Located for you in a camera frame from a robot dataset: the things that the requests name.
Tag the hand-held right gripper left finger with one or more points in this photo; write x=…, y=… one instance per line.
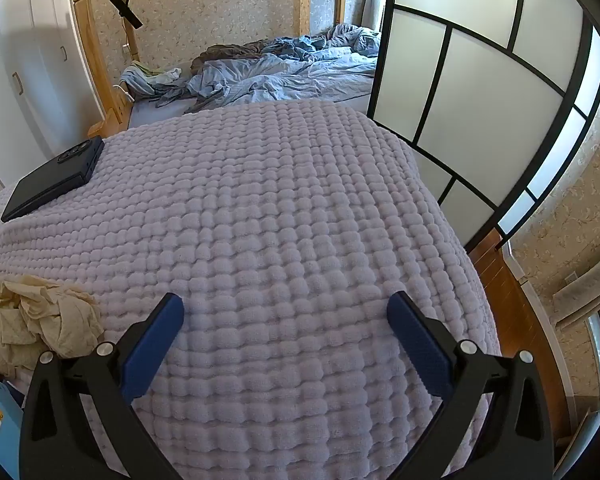
x=150, y=342

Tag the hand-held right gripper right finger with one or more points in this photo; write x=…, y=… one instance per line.
x=420, y=345

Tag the crumpled beige paper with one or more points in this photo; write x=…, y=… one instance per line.
x=35, y=317

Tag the lavender waffle blanket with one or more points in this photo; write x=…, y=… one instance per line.
x=280, y=220

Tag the black phone case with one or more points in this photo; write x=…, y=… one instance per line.
x=55, y=180

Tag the pale green and white clothes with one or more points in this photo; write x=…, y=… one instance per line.
x=152, y=76

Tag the black framed sliding screen door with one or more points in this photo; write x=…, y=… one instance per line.
x=480, y=85

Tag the white wardrobe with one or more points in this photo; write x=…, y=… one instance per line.
x=30, y=70

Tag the brown cloth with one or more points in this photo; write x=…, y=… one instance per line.
x=230, y=52

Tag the blue duvet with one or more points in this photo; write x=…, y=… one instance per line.
x=290, y=70

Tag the black clip-on device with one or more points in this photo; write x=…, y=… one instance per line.
x=127, y=12

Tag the wooden bunk bed frame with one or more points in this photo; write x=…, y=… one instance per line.
x=92, y=60

